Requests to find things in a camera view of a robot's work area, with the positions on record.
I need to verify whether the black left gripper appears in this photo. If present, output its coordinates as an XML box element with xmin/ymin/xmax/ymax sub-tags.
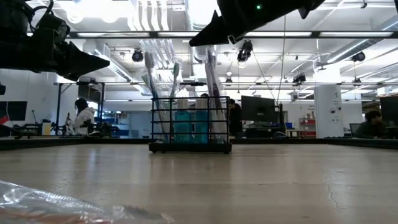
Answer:
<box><xmin>0</xmin><ymin>32</ymin><xmax>111</xmax><ymax>82</ymax></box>

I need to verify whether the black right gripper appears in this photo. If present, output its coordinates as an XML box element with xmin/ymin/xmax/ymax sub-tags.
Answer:
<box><xmin>188</xmin><ymin>0</ymin><xmax>280</xmax><ymax>48</ymax></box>

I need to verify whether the green white toothbrush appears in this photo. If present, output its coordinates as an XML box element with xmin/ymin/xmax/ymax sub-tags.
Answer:
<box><xmin>167</xmin><ymin>61</ymin><xmax>182</xmax><ymax>144</ymax></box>
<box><xmin>140</xmin><ymin>73</ymin><xmax>156</xmax><ymax>103</ymax></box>

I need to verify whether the blue white toothbrush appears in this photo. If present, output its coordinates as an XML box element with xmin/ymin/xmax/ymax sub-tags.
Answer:
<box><xmin>143</xmin><ymin>51</ymin><xmax>170</xmax><ymax>144</ymax></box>
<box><xmin>203</xmin><ymin>46</ymin><xmax>230</xmax><ymax>144</ymax></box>

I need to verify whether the teal mouthwash bottle white cap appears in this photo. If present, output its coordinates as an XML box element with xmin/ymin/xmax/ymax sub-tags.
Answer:
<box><xmin>173</xmin><ymin>98</ymin><xmax>193</xmax><ymax>144</ymax></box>
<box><xmin>194</xmin><ymin>98</ymin><xmax>209</xmax><ymax>144</ymax></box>

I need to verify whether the black monitor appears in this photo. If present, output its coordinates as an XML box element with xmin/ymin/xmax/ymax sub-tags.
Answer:
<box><xmin>0</xmin><ymin>101</ymin><xmax>28</xmax><ymax>121</ymax></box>
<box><xmin>379</xmin><ymin>96</ymin><xmax>398</xmax><ymax>127</ymax></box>
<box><xmin>241</xmin><ymin>95</ymin><xmax>277</xmax><ymax>131</ymax></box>

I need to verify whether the red parts shelf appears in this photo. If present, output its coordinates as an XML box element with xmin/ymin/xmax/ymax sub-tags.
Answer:
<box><xmin>298</xmin><ymin>117</ymin><xmax>317</xmax><ymax>138</ymax></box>

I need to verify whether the white pillar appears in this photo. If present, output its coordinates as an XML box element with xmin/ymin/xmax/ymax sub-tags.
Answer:
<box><xmin>313</xmin><ymin>85</ymin><xmax>343</xmax><ymax>139</ymax></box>

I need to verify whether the crumpled clear plastic bag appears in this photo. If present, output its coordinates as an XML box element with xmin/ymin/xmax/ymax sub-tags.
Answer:
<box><xmin>0</xmin><ymin>179</ymin><xmax>175</xmax><ymax>224</ymax></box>

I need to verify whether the silver air duct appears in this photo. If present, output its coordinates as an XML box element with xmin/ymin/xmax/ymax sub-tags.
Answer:
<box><xmin>185</xmin><ymin>0</ymin><xmax>229</xmax><ymax>63</ymax></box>

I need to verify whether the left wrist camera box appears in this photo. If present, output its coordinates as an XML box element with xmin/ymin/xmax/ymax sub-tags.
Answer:
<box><xmin>32</xmin><ymin>14</ymin><xmax>71</xmax><ymax>44</ymax></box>

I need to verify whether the black metal station frame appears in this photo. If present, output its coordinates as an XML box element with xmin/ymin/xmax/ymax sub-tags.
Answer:
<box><xmin>54</xmin><ymin>80</ymin><xmax>398</xmax><ymax>136</ymax></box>

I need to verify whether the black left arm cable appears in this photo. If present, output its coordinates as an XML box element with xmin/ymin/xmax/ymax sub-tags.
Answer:
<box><xmin>23</xmin><ymin>0</ymin><xmax>55</xmax><ymax>22</ymax></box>

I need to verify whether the thin hanging cable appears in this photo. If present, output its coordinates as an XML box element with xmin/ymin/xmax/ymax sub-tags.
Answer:
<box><xmin>275</xmin><ymin>14</ymin><xmax>287</xmax><ymax>105</ymax></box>

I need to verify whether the black table frame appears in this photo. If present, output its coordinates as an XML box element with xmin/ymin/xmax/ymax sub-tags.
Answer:
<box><xmin>0</xmin><ymin>136</ymin><xmax>398</xmax><ymax>152</ymax></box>

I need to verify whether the black wire caddy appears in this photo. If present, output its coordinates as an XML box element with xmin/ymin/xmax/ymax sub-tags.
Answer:
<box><xmin>148</xmin><ymin>95</ymin><xmax>233</xmax><ymax>154</ymax></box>

